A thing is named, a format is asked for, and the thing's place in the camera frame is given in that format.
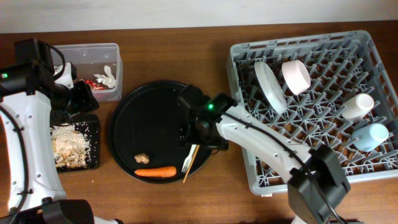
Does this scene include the red strawberry snack wrapper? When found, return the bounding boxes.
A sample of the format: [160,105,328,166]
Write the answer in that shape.
[83,80,105,91]

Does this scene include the white tissue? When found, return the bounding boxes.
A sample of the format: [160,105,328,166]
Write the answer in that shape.
[94,65,116,89]

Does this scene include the wooden chopstick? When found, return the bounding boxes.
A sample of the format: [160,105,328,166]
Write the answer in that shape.
[183,145,200,183]

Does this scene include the white plastic fork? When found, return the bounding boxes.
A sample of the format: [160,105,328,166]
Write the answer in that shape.
[182,144,197,173]

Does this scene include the rice and peanut scraps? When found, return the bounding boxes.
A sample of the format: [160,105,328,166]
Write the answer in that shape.
[50,124,91,170]

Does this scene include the orange carrot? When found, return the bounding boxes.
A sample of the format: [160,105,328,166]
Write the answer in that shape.
[134,166,177,178]

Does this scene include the ginger piece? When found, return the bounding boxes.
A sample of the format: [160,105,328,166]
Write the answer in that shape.
[134,153,150,164]

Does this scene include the grey plate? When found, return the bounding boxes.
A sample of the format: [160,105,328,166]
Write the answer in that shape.
[254,62,287,114]

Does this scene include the pink bowl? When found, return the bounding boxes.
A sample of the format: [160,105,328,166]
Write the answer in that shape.
[282,60,311,95]

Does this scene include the cream paper cup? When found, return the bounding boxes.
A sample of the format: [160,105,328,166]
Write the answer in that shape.
[341,93,374,123]

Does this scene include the blue cup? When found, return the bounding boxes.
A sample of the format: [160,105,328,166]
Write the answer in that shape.
[352,123,389,152]

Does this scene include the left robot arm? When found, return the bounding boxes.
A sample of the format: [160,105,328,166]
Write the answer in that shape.
[1,39,107,223]

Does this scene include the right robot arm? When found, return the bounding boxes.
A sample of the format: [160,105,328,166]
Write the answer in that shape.
[177,85,351,223]

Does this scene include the grey dishwasher rack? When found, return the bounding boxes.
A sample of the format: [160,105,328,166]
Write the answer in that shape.
[226,30,397,183]

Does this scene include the clear plastic bin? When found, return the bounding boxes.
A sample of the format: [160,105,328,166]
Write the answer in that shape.
[56,43,123,102]

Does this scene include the black rectangular tray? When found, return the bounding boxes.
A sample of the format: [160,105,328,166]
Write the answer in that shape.
[56,114,101,172]

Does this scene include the round black tray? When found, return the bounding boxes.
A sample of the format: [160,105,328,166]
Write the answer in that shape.
[108,80,220,184]

